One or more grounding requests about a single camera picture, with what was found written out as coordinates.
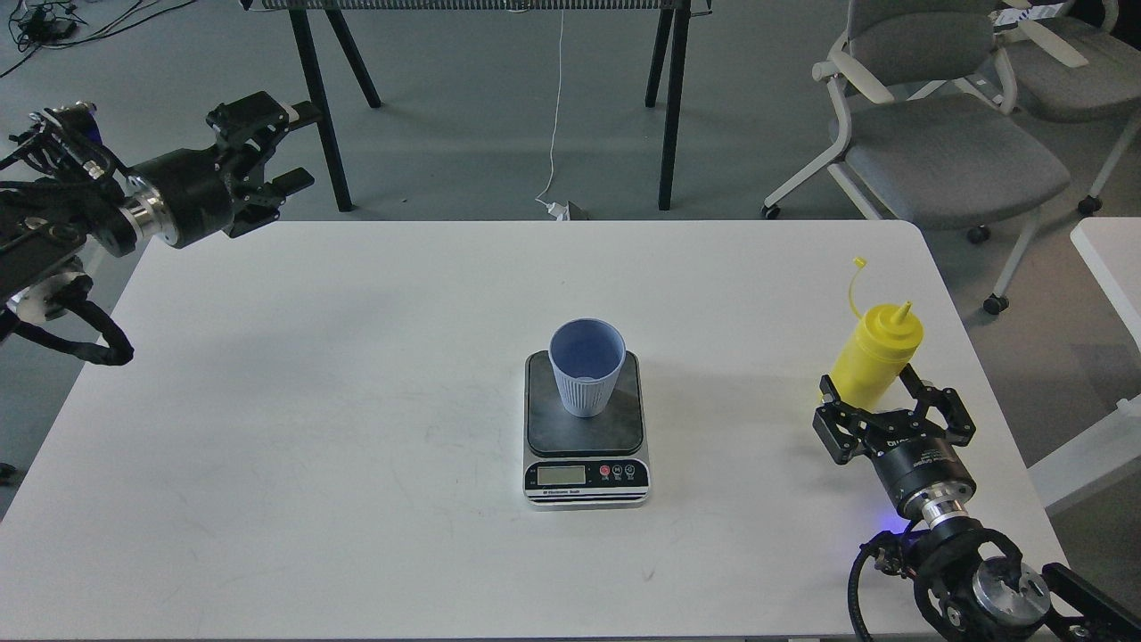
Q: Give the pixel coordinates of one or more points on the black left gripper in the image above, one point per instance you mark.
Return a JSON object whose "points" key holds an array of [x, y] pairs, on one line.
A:
{"points": [[182, 196]]}

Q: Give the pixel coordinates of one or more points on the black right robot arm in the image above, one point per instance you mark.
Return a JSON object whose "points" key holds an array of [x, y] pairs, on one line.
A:
{"points": [[969, 582]]}

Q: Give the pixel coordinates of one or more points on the blue plastic cup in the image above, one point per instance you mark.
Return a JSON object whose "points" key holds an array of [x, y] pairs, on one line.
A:
{"points": [[587, 355]]}

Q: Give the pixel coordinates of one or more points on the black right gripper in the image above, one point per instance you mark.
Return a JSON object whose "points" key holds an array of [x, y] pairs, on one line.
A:
{"points": [[923, 476]]}

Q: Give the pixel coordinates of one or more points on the digital kitchen scale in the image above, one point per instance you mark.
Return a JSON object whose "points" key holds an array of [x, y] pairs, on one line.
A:
{"points": [[584, 463]]}

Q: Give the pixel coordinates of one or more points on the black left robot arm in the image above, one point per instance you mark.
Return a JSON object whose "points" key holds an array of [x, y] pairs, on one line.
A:
{"points": [[85, 192]]}

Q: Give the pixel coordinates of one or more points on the yellow squeeze bottle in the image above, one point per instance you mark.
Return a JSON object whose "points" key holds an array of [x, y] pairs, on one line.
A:
{"points": [[884, 339]]}

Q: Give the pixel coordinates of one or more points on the grey office chair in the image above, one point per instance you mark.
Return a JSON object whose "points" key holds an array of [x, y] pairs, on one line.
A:
{"points": [[922, 93], [1071, 68]]}

